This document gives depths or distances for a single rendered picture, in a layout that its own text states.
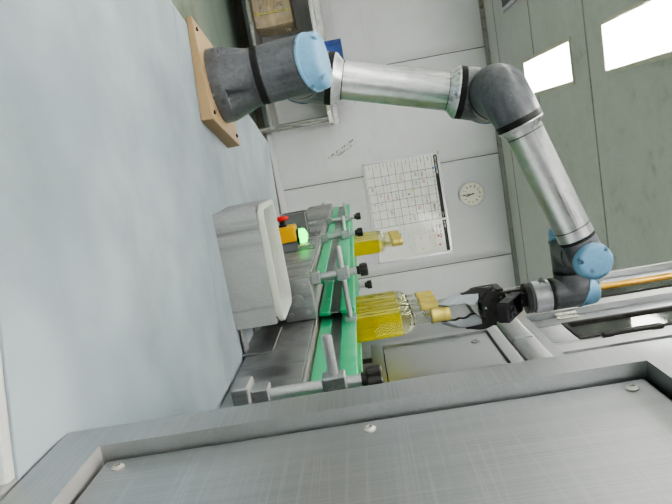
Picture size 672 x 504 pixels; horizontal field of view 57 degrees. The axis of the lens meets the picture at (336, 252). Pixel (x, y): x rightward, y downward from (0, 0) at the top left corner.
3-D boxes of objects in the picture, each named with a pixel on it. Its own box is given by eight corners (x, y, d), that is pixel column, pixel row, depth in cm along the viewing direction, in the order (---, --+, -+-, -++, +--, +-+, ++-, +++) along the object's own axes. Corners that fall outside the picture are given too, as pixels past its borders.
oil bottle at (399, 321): (324, 348, 142) (416, 333, 141) (320, 325, 141) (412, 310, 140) (325, 341, 148) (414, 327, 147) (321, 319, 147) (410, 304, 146)
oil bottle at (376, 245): (336, 260, 254) (404, 248, 252) (333, 246, 253) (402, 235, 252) (336, 257, 259) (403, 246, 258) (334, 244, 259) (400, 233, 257)
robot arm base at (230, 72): (198, 36, 119) (247, 23, 119) (220, 65, 134) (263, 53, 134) (214, 111, 118) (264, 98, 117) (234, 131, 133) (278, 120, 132)
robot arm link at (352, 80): (271, 38, 130) (530, 66, 129) (280, 50, 145) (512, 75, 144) (266, 96, 132) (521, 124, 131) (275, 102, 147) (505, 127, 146)
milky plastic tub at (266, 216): (238, 331, 115) (284, 323, 115) (213, 213, 112) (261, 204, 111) (253, 307, 132) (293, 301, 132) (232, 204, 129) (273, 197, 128)
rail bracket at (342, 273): (319, 327, 134) (376, 318, 133) (305, 252, 131) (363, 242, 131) (320, 323, 137) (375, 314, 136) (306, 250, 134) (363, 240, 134)
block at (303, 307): (286, 325, 134) (317, 319, 134) (277, 282, 132) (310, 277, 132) (287, 320, 137) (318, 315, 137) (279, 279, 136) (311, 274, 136)
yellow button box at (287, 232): (272, 255, 173) (298, 250, 173) (267, 229, 172) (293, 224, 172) (275, 250, 180) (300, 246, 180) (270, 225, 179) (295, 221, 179)
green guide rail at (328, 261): (313, 285, 137) (349, 279, 137) (312, 281, 137) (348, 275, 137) (334, 208, 310) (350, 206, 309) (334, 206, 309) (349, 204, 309)
